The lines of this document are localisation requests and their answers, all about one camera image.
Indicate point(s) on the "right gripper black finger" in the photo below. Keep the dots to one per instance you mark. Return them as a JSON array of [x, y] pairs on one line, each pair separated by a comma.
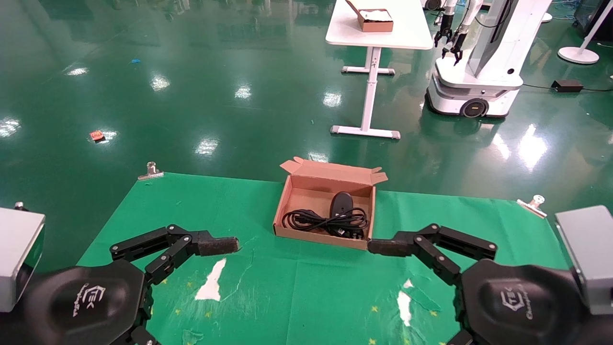
[[459, 338], [388, 247]]

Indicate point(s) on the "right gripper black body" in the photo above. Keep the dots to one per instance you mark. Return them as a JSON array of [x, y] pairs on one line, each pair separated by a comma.
[[522, 302]]

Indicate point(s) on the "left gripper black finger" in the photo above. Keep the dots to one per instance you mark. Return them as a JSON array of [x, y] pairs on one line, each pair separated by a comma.
[[215, 245], [141, 337]]

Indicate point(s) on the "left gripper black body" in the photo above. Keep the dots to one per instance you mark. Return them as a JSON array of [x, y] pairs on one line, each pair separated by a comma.
[[86, 297]]

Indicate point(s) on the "open brown cardboard box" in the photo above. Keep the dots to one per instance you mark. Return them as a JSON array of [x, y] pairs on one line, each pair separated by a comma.
[[311, 194]]

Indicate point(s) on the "small brown cardboard box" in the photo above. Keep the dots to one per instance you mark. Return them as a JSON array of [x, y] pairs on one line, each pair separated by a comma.
[[376, 24]]

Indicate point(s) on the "green table cloth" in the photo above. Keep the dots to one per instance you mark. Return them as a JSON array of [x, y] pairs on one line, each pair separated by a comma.
[[297, 297]]

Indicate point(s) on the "silver binder clip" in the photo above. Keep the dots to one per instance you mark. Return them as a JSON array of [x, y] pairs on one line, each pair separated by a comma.
[[534, 206], [151, 172]]

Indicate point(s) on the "small red floor object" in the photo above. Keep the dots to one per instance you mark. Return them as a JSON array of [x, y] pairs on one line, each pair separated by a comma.
[[97, 135]]

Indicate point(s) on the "white wheeled robot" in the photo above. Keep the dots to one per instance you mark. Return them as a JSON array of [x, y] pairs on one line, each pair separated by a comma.
[[479, 91]]

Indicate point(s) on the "white table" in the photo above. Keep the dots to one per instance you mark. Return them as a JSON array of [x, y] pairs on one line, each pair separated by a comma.
[[402, 28]]

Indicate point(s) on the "black power adapter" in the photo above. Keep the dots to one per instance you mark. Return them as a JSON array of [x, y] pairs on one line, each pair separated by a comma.
[[567, 86]]

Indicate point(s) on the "white floor stand round base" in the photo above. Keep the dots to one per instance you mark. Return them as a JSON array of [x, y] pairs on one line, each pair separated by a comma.
[[577, 54]]

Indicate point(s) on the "small white round base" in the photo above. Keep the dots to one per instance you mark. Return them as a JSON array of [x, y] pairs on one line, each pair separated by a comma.
[[547, 17]]

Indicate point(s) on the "dark cabinet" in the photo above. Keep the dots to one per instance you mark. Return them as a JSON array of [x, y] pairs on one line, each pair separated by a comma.
[[582, 12]]

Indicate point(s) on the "left wrist grey camera box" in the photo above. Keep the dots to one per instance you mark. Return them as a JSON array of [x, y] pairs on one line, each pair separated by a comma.
[[19, 254]]

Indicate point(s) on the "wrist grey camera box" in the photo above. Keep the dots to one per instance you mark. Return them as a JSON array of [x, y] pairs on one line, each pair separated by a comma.
[[586, 251], [19, 254]]

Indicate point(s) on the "right wrist grey camera box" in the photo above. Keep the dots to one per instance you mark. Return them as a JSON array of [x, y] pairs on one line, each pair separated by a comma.
[[586, 251]]

